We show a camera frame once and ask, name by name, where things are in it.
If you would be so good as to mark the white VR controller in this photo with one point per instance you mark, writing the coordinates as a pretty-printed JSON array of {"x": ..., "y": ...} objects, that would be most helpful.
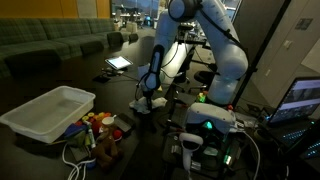
[{"x": 190, "y": 143}]

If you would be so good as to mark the brown plush toy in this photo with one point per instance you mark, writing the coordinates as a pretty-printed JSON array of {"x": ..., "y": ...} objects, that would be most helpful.
[{"x": 106, "y": 152}]

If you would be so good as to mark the red ball toy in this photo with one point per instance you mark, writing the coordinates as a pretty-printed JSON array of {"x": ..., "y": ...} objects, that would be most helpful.
[{"x": 117, "y": 134}]

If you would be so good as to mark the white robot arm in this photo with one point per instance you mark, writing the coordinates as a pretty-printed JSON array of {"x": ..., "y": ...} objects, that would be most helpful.
[{"x": 230, "y": 57}]

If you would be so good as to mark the white terry cloth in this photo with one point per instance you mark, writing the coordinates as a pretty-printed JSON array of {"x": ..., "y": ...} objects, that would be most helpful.
[{"x": 141, "y": 105}]

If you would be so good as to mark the tablet with lit screen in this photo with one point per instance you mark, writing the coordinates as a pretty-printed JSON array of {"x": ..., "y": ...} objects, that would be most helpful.
[{"x": 119, "y": 62}]

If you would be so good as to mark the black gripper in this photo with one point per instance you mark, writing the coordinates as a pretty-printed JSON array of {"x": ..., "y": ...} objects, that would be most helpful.
[{"x": 148, "y": 96}]

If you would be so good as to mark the white marker pen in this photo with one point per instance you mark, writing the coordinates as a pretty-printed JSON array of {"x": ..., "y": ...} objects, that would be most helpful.
[{"x": 91, "y": 136}]

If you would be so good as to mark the blue cloth pouch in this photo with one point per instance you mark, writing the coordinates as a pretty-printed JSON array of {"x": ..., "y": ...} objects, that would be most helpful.
[{"x": 73, "y": 129}]

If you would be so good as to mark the white plastic storage bin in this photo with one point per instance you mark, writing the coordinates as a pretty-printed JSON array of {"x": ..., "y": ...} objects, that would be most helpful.
[{"x": 46, "y": 117}]

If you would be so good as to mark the open laptop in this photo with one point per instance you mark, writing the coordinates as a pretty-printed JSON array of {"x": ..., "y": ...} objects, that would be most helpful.
[{"x": 290, "y": 123}]

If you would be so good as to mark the green plaid sofa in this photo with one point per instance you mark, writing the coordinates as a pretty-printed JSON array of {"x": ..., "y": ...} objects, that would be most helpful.
[{"x": 64, "y": 35}]

